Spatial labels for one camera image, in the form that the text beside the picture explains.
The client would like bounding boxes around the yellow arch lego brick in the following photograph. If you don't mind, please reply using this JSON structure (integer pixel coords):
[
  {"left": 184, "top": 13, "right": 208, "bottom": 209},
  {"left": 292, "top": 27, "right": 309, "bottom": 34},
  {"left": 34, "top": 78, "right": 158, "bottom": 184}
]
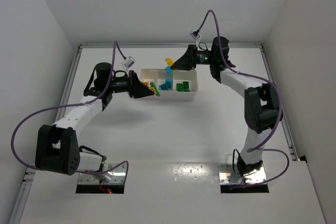
[{"left": 165, "top": 58, "right": 174, "bottom": 67}]

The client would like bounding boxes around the small blue lego brick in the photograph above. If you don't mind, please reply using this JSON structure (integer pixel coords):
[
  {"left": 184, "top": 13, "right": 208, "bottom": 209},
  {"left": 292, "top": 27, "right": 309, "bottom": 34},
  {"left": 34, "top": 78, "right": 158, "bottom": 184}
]
[{"left": 165, "top": 66, "right": 173, "bottom": 74}]

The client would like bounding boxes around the small green lego brick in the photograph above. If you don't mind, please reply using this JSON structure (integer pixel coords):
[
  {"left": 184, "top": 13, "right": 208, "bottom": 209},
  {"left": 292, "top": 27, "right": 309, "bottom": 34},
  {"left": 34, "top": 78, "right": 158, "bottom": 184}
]
[{"left": 182, "top": 81, "right": 190, "bottom": 92}]

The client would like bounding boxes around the green rectangular lego brick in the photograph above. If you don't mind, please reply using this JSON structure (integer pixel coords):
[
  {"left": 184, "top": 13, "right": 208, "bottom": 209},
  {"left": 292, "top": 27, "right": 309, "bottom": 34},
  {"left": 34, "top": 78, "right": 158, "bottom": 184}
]
[{"left": 176, "top": 83, "right": 183, "bottom": 92}]

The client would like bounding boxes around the blue rectangular lego brick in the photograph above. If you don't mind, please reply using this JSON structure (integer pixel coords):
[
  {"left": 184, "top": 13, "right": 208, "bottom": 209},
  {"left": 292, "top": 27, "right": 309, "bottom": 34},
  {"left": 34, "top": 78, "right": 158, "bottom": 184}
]
[{"left": 165, "top": 78, "right": 173, "bottom": 90}]

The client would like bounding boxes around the blue curved lego brick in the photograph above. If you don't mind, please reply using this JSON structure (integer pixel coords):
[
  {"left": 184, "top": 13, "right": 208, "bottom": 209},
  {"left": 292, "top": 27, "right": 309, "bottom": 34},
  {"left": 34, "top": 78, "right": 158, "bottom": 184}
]
[{"left": 159, "top": 83, "right": 169, "bottom": 90}]

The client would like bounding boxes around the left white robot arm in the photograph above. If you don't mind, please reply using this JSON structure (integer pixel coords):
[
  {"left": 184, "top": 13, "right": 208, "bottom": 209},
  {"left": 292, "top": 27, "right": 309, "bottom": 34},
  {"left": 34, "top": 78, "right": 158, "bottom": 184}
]
[{"left": 35, "top": 62, "right": 154, "bottom": 175}]

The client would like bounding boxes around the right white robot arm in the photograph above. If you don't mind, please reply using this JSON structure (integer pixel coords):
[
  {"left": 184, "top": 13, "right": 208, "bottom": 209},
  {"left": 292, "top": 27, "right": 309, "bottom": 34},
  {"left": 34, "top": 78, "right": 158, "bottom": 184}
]
[{"left": 171, "top": 36, "right": 279, "bottom": 176}]

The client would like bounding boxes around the white three-compartment tray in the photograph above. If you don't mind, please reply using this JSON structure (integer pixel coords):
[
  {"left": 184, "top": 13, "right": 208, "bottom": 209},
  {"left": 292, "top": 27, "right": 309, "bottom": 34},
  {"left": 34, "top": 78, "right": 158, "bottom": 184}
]
[{"left": 139, "top": 69, "right": 198, "bottom": 101}]

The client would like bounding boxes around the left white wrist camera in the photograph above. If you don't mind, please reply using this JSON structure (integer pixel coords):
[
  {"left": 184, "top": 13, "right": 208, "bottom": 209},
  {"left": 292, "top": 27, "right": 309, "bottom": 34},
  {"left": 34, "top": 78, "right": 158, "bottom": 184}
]
[{"left": 122, "top": 57, "right": 136, "bottom": 71}]

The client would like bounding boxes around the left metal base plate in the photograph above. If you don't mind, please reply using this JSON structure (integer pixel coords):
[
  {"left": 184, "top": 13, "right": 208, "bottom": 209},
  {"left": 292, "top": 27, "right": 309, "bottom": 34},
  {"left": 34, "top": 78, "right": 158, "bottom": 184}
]
[{"left": 77, "top": 163, "right": 128, "bottom": 186}]

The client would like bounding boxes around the metal base plate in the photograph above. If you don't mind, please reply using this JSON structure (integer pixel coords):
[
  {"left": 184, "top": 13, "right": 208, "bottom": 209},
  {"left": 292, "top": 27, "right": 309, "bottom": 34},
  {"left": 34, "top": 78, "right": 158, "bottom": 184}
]
[
  {"left": 77, "top": 163, "right": 128, "bottom": 186},
  {"left": 218, "top": 163, "right": 269, "bottom": 187}
]

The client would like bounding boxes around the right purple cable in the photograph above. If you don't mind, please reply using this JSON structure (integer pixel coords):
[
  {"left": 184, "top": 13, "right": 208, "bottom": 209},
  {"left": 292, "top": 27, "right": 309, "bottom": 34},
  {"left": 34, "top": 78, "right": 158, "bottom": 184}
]
[{"left": 196, "top": 9, "right": 290, "bottom": 188}]

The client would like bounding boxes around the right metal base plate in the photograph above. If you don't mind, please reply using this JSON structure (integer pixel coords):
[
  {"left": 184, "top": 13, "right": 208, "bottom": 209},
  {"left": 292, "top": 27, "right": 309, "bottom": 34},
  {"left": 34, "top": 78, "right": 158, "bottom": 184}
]
[{"left": 218, "top": 163, "right": 269, "bottom": 187}]

